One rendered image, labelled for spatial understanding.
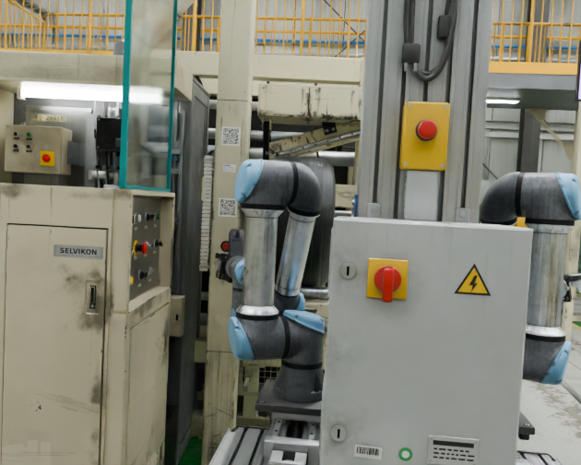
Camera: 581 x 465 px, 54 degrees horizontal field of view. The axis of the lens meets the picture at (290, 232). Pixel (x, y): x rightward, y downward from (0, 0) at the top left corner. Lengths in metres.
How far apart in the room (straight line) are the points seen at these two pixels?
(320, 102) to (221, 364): 1.22
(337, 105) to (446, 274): 1.70
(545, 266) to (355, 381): 0.70
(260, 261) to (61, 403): 0.79
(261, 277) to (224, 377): 1.02
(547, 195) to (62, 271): 1.36
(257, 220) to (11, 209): 0.78
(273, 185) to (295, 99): 1.18
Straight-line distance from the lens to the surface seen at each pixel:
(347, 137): 2.74
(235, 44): 2.43
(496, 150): 12.03
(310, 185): 1.52
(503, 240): 1.03
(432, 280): 1.01
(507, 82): 8.22
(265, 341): 1.52
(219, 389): 2.48
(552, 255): 1.56
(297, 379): 1.59
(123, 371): 1.83
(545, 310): 1.58
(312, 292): 2.27
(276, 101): 2.63
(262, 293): 1.51
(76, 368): 1.87
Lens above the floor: 1.25
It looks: 3 degrees down
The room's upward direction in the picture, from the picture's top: 3 degrees clockwise
